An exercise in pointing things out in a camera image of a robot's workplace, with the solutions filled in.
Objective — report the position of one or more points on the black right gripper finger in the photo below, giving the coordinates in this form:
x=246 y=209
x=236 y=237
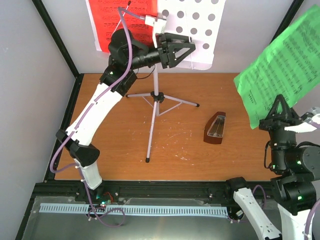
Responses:
x=288 y=113
x=277 y=109

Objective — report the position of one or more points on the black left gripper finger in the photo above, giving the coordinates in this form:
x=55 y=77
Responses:
x=176 y=38
x=178 y=52

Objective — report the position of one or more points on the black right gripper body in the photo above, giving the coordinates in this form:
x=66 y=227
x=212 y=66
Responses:
x=267 y=124

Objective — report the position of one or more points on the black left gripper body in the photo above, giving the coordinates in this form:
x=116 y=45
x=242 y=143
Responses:
x=162 y=44

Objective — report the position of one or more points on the green sheet music page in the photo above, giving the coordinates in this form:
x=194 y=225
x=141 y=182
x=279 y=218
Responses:
x=288 y=66

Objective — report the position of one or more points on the clear plastic metronome cover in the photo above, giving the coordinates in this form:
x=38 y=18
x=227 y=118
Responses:
x=216 y=129

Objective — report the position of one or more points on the red sheet music page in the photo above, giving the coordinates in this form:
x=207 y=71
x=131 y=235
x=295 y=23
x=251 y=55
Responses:
x=105 y=20

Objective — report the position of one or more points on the brown wooden metronome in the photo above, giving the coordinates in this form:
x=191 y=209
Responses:
x=211 y=140

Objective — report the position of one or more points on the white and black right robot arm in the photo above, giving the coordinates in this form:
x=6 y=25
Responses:
x=297 y=166

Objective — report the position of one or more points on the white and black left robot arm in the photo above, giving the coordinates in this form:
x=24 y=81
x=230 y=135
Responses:
x=126 y=55

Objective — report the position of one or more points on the small green circuit board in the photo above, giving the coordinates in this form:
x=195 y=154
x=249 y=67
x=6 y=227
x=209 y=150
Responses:
x=104 y=203

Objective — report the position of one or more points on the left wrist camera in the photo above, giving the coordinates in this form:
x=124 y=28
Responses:
x=158 y=27

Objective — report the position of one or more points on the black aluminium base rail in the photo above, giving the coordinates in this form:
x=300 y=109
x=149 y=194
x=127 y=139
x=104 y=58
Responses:
x=212 y=192

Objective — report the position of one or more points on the light blue slotted cable duct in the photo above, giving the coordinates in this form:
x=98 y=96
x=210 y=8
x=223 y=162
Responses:
x=137 y=210

